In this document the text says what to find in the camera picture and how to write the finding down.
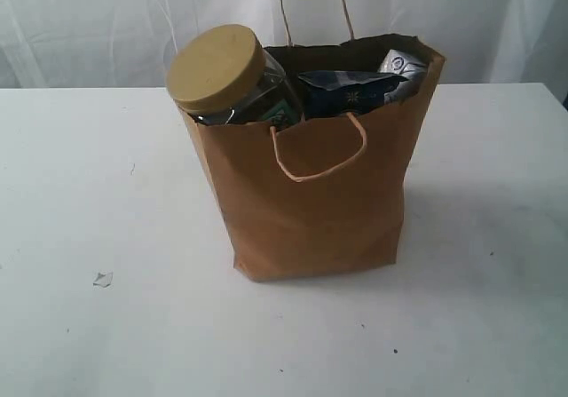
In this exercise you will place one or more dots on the spaghetti packet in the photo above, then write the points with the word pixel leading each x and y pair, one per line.
pixel 330 93

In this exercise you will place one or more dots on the clear nut jar gold lid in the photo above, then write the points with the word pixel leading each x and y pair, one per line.
pixel 225 76

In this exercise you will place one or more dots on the white printed snack pouch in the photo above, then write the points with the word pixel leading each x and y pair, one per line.
pixel 411 69

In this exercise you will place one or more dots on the brown paper shopping bag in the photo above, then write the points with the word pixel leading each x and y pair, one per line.
pixel 325 195

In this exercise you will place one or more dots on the clear plastic scrap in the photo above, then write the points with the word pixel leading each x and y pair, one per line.
pixel 103 280

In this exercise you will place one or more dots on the white backdrop curtain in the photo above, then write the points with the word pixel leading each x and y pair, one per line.
pixel 92 43

